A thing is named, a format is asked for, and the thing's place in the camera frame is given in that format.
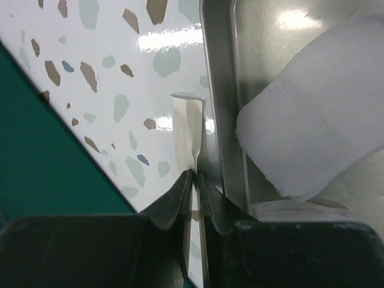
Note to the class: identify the white bandage strip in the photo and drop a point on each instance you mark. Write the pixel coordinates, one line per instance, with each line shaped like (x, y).
(187, 130)

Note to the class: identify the white gauze pad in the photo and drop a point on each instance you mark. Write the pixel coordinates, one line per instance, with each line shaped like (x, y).
(322, 113)
(355, 195)

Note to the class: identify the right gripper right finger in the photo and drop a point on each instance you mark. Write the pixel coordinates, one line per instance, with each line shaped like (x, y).
(218, 216)

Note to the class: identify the green surgical cloth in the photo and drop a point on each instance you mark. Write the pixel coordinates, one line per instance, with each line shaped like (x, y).
(62, 222)

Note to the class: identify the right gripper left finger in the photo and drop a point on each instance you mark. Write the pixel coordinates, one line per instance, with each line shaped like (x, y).
(170, 217)

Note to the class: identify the metal tray tin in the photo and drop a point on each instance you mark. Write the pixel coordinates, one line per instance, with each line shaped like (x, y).
(248, 44)

